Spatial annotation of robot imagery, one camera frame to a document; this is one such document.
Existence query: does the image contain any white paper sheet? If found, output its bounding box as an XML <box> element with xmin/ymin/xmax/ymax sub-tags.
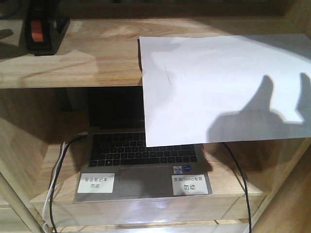
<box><xmin>139</xmin><ymin>34</ymin><xmax>311</xmax><ymax>147</ymax></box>

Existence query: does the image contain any black stapler with orange button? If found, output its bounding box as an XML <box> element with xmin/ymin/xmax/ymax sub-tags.
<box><xmin>24</xmin><ymin>0</ymin><xmax>70</xmax><ymax>56</ymax></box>

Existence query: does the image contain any silver laptop black keyboard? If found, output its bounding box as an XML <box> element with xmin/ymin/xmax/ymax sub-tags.
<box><xmin>75</xmin><ymin>86</ymin><xmax>212</xmax><ymax>202</ymax></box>

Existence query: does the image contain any white label sticker right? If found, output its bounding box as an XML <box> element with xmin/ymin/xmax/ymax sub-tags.
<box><xmin>172</xmin><ymin>175</ymin><xmax>211</xmax><ymax>196</ymax></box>

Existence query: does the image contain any white label sticker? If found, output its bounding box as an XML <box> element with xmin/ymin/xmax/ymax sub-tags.
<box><xmin>77</xmin><ymin>173</ymin><xmax>115</xmax><ymax>194</ymax></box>
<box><xmin>172</xmin><ymin>175</ymin><xmax>211</xmax><ymax>196</ymax></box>

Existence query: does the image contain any white label sticker left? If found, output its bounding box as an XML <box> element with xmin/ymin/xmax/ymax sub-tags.
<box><xmin>77</xmin><ymin>173</ymin><xmax>115</xmax><ymax>194</ymax></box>

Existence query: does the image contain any wooden shelf unit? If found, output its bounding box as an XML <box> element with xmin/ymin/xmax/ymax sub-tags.
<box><xmin>0</xmin><ymin>0</ymin><xmax>311</xmax><ymax>233</ymax></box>

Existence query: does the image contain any black cable left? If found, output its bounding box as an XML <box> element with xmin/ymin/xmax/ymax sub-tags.
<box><xmin>49</xmin><ymin>134</ymin><xmax>86</xmax><ymax>233</ymax></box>

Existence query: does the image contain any black cable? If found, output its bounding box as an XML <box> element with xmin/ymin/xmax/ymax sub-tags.
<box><xmin>222</xmin><ymin>142</ymin><xmax>252</xmax><ymax>233</ymax></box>
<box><xmin>49</xmin><ymin>134</ymin><xmax>86</xmax><ymax>233</ymax></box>

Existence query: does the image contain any black cable right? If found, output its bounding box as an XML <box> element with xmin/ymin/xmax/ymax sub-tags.
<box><xmin>222</xmin><ymin>142</ymin><xmax>252</xmax><ymax>233</ymax></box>

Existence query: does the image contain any white cable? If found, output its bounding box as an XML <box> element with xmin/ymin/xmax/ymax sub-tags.
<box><xmin>42</xmin><ymin>131</ymin><xmax>88</xmax><ymax>233</ymax></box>

